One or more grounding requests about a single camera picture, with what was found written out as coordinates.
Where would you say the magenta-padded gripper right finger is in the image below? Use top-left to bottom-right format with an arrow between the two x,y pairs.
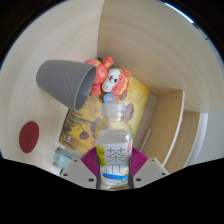
127,148 -> 170,190

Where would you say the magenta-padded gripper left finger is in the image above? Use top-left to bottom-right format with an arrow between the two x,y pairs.
59,148 -> 101,191

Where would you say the clear plastic drink bottle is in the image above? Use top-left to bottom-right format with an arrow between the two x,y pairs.
94,102 -> 134,191

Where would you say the tall teal vase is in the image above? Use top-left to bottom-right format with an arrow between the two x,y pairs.
53,148 -> 80,170

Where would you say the white light bar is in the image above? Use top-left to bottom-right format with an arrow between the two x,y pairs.
139,128 -> 152,153

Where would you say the light wooden shelf unit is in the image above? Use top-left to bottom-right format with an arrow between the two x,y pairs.
141,89 -> 209,175

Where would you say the yellow poppy flower painting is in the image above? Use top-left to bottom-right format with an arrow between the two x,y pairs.
59,74 -> 151,155

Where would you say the flat round red coaster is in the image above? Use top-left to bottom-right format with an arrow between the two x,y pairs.
18,120 -> 40,154

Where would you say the grey mug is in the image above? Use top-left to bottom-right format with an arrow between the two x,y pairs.
35,59 -> 98,113

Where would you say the red and white plush toy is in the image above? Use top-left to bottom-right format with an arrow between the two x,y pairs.
84,56 -> 132,104

